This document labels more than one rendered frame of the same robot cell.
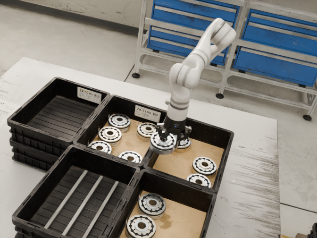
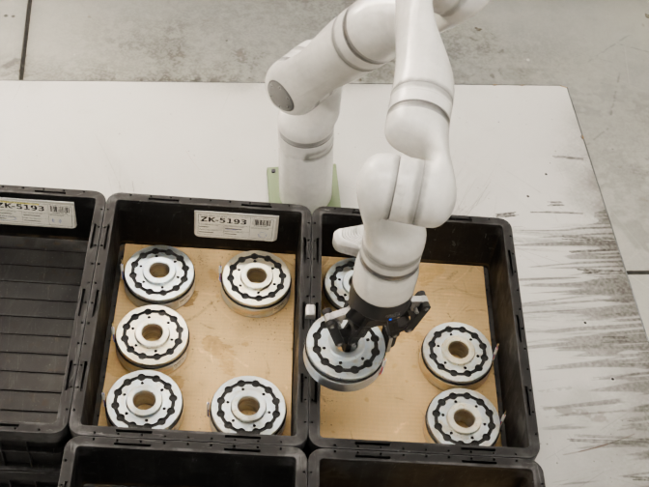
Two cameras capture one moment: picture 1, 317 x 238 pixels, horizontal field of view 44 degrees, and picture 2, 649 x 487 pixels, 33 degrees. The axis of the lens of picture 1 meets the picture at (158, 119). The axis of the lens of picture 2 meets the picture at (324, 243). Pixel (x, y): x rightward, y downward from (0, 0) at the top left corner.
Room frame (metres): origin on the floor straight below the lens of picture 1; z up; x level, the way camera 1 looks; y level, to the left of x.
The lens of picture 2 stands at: (0.44, 0.26, 2.17)
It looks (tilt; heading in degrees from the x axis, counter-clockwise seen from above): 51 degrees down; 341
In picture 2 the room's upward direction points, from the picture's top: 9 degrees clockwise
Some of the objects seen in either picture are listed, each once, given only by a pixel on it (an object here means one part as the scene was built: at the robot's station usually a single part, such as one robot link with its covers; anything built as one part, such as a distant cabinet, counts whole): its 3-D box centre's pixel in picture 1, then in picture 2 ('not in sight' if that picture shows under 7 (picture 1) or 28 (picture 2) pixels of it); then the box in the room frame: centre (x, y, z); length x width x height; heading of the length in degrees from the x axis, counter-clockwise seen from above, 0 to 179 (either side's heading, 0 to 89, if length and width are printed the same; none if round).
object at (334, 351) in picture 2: (163, 139); (346, 343); (1.17, -0.03, 1.00); 0.05 x 0.05 x 0.01
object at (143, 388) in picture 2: (99, 148); (144, 400); (1.20, 0.22, 0.86); 0.05 x 0.05 x 0.01
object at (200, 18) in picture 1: (190, 28); not in sight; (3.19, -0.14, 0.60); 0.72 x 0.03 x 0.56; 83
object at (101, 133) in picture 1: (110, 134); (152, 334); (1.31, 0.20, 0.86); 0.10 x 0.10 x 0.01
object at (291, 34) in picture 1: (282, 49); not in sight; (3.09, -0.93, 0.60); 0.72 x 0.03 x 0.56; 83
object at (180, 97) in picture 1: (180, 85); (391, 213); (1.16, -0.05, 1.26); 0.09 x 0.07 x 0.15; 69
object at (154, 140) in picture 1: (163, 140); (346, 345); (1.17, -0.03, 1.00); 0.10 x 0.10 x 0.01
